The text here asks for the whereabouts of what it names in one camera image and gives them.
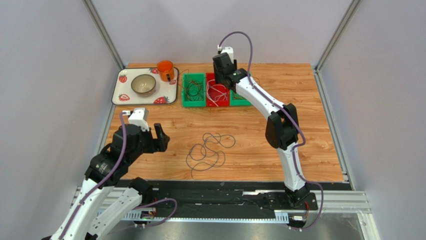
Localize red wire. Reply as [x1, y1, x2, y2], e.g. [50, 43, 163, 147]
[176, 69, 205, 101]

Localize dark purple wire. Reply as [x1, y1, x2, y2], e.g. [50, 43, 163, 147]
[184, 132, 237, 180]

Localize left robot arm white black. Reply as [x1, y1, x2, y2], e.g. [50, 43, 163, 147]
[47, 123, 170, 240]

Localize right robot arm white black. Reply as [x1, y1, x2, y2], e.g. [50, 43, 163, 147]
[212, 51, 310, 208]

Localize red bin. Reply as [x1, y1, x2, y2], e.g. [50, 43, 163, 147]
[205, 73, 230, 107]

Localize right green bin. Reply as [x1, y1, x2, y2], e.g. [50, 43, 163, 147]
[229, 88, 252, 107]

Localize green bin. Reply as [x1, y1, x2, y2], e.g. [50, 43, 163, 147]
[181, 73, 206, 108]
[229, 88, 252, 107]

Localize left green bin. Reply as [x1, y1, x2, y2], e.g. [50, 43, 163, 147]
[181, 73, 206, 108]

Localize strawberry pattern tray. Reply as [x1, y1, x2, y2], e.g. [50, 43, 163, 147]
[111, 67, 179, 106]

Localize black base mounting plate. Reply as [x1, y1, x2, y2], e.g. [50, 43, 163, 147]
[141, 180, 319, 220]

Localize beige ceramic bowl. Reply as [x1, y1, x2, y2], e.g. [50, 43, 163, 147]
[130, 74, 157, 97]

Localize orange mug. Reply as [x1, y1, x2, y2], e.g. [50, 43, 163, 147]
[156, 60, 175, 82]

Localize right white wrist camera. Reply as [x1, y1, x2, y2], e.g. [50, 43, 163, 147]
[217, 44, 234, 62]

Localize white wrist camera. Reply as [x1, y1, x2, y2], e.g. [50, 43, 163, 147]
[217, 44, 234, 62]
[122, 107, 150, 132]

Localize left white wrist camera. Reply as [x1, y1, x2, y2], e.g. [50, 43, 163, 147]
[122, 107, 150, 132]

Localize yellow green wires in bin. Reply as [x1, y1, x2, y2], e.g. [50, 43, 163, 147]
[232, 76, 260, 101]

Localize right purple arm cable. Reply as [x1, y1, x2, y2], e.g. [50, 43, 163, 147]
[217, 31, 325, 232]

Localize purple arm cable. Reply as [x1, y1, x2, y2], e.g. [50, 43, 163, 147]
[58, 111, 179, 240]
[217, 31, 325, 232]

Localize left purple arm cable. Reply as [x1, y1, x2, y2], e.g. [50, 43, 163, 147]
[58, 111, 179, 240]

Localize black wires in bin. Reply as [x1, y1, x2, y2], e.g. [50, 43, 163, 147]
[184, 79, 205, 102]

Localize aluminium frame rail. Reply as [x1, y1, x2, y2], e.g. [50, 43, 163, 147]
[90, 180, 379, 240]

